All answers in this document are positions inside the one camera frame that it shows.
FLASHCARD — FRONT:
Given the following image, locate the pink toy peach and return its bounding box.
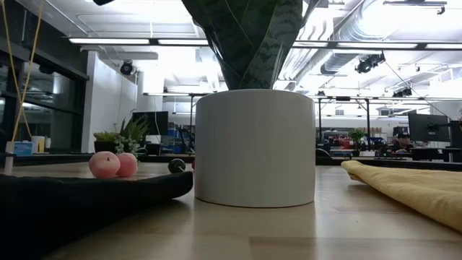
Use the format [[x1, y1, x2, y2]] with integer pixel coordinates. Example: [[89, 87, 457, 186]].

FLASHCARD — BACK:
[[115, 152, 139, 178], [88, 151, 121, 179]]

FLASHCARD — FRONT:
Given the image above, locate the white round plant pot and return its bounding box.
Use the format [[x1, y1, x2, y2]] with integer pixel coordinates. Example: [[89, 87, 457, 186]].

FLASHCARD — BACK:
[[193, 88, 317, 209]]

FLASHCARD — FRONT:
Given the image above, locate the black toy berry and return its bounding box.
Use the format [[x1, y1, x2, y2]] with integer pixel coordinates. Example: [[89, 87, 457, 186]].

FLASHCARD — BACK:
[[167, 157, 187, 174]]

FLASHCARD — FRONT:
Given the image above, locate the black monitor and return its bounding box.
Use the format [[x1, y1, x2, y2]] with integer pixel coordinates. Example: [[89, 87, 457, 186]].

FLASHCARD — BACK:
[[408, 113, 450, 143], [449, 120, 462, 149], [131, 110, 170, 137]]

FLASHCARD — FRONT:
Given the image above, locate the green snake plant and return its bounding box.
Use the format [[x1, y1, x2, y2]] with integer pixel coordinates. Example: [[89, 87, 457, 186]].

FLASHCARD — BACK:
[[180, 0, 323, 91]]

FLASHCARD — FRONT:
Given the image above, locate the background potted plant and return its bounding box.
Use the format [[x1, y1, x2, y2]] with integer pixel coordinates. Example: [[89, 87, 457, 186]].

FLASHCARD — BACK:
[[348, 128, 367, 157]]

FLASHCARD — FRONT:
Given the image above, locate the small succulent in dark pot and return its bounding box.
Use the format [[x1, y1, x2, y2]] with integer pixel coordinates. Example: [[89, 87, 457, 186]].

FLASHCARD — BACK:
[[92, 116, 149, 164]]

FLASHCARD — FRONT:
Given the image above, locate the person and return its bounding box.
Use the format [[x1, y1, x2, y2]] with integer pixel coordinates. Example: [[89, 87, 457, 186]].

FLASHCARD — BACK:
[[391, 131, 414, 155]]

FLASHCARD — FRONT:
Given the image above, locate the black cloth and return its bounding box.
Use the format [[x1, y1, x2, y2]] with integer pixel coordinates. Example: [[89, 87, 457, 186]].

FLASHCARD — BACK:
[[0, 170, 194, 260]]

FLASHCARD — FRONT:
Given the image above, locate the white cup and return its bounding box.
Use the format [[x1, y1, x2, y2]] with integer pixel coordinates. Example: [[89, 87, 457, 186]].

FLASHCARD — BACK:
[[31, 135, 52, 153]]

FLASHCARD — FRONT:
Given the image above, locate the yellow cloth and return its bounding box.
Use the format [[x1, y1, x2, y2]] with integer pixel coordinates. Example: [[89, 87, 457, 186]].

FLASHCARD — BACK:
[[340, 160, 462, 233]]

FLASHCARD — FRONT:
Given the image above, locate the blue and white box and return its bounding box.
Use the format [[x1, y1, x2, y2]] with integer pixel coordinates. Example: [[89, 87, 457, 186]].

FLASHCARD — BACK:
[[13, 141, 35, 157]]

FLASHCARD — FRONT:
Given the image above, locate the long ceiling light rail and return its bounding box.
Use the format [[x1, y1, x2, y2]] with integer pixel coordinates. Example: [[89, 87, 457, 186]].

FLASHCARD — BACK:
[[63, 35, 462, 51]]

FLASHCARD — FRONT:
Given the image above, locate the black aluminium table frame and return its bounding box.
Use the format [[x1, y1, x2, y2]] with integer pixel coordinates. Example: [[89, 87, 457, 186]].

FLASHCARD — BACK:
[[0, 152, 462, 173]]

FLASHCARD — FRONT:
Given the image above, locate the yellow cable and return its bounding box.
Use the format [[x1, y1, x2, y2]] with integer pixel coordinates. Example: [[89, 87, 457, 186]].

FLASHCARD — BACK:
[[0, 0, 45, 144]]

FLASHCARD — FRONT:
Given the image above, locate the white upright post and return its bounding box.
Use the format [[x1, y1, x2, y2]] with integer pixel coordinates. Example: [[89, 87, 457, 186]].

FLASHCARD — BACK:
[[4, 141, 16, 176]]

